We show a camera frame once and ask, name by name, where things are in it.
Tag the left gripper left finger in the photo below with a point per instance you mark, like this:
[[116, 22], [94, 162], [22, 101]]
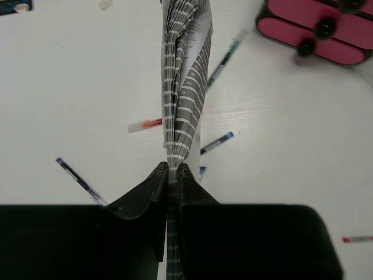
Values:
[[148, 200]]

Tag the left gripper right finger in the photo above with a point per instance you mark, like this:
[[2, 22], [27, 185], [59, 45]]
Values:
[[194, 205]]

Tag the spiral notebook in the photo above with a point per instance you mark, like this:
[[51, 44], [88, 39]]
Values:
[[186, 44]]

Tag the red pen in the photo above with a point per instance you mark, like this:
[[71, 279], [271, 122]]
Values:
[[357, 239]]

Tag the black pink drawer organizer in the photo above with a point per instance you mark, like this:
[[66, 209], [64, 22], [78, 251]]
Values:
[[338, 31]]

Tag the blue capped pen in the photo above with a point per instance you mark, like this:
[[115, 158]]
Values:
[[202, 171]]

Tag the blue clear pen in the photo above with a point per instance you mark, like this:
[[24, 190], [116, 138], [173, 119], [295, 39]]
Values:
[[216, 143]]

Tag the orange tipped pen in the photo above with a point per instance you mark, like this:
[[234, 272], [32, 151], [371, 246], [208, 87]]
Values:
[[144, 125]]

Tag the purple pen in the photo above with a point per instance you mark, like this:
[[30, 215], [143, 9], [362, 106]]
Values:
[[94, 194]]

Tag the green pen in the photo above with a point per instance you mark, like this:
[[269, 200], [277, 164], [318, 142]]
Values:
[[223, 62]]

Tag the blue sticker label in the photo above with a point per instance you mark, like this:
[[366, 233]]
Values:
[[8, 7]]

